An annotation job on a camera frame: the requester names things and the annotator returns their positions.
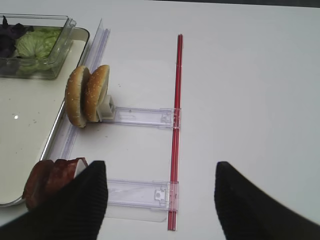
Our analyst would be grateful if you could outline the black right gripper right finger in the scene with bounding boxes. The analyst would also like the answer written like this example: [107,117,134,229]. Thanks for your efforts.
[214,161,320,240]

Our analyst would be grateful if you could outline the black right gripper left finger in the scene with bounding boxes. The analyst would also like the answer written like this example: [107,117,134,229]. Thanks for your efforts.
[0,160,108,240]

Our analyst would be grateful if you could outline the stack of meat slices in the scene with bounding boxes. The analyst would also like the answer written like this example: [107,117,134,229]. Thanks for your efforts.
[22,157,88,210]

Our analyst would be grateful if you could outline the green lettuce leaves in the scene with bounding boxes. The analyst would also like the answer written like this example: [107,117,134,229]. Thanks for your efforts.
[15,27,61,76]

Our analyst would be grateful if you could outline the white plastic pusher block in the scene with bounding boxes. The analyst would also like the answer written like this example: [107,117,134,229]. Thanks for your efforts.
[73,159,88,179]

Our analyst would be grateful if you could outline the grey bun pusher block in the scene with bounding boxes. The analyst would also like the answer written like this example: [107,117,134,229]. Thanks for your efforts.
[96,94,116,122]

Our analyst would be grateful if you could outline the white rectangular metal tray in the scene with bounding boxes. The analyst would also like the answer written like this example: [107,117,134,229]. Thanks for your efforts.
[0,27,90,207]

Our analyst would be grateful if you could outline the front sesame bun top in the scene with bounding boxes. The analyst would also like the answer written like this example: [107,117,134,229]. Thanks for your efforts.
[64,65,90,128]

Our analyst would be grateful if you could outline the sesame bun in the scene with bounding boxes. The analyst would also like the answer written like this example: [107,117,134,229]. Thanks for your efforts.
[64,65,90,128]
[83,65,110,122]

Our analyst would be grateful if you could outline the rear sesame bun top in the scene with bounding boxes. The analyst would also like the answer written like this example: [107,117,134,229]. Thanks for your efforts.
[83,65,110,122]

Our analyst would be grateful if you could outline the right clear long divider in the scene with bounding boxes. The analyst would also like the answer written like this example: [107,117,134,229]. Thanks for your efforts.
[48,21,115,160]

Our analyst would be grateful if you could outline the clear plastic salad container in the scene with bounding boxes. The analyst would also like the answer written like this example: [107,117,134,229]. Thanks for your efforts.
[0,13,76,80]

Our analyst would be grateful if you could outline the purple cabbage leaves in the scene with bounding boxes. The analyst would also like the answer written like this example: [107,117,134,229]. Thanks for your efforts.
[0,15,34,58]

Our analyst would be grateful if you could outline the right red rail strip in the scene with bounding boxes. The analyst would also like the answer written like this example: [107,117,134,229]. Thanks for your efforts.
[166,33,185,232]

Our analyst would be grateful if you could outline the clear meat track rail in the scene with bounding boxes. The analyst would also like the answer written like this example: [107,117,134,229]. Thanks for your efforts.
[105,178,179,223]

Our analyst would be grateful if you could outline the clear sesame bun track rail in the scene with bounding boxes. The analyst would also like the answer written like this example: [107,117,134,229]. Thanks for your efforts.
[102,106,181,129]

